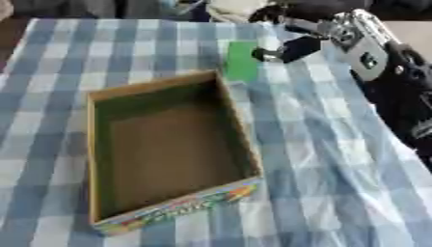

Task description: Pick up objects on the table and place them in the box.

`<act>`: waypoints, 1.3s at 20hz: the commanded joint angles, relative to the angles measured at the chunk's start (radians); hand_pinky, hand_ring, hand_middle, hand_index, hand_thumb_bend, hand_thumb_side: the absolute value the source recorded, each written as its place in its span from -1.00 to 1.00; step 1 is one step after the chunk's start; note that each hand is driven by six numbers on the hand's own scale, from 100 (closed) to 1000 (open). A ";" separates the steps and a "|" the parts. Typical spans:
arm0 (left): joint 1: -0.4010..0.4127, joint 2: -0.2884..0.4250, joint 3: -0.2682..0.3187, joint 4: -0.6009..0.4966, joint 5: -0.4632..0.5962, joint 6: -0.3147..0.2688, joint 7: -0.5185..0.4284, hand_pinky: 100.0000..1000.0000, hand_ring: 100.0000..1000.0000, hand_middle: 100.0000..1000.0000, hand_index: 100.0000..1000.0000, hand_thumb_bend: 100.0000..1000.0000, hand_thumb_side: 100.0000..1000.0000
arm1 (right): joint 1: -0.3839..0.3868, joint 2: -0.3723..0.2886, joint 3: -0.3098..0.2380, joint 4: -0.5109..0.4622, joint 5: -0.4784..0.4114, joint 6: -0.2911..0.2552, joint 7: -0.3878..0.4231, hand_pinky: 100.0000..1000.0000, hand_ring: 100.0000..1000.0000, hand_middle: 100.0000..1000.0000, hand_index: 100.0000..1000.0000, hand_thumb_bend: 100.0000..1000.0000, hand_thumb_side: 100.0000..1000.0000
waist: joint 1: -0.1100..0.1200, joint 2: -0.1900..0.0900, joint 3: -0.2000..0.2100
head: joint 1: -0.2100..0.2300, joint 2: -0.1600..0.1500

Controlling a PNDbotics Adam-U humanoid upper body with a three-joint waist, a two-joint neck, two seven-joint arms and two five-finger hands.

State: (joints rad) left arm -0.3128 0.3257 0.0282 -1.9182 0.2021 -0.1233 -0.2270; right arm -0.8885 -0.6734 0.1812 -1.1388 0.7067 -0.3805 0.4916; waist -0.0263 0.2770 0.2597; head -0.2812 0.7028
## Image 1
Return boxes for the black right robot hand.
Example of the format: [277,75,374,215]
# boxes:
[248,0,375,65]

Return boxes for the tan cardboard box green inside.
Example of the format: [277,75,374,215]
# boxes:
[84,69,267,237]

